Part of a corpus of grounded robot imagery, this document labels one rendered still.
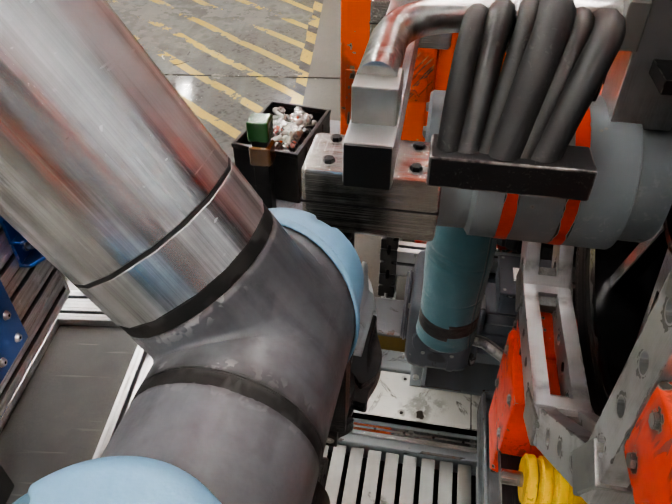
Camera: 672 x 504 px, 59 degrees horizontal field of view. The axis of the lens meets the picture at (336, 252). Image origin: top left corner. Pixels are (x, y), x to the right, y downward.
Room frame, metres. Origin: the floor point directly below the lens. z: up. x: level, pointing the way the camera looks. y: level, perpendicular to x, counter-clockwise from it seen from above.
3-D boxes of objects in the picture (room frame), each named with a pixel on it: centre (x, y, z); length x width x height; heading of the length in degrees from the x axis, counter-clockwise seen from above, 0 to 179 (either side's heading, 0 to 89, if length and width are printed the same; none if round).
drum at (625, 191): (0.48, -0.19, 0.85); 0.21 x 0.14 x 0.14; 80
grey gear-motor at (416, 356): (0.79, -0.34, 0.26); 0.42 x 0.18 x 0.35; 80
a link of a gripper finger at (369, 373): (0.26, -0.01, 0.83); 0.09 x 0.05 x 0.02; 161
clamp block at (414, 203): (0.34, -0.03, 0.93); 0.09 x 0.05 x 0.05; 80
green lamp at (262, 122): (0.95, 0.13, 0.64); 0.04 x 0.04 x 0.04; 80
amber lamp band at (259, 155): (0.95, 0.13, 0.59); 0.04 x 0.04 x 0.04; 80
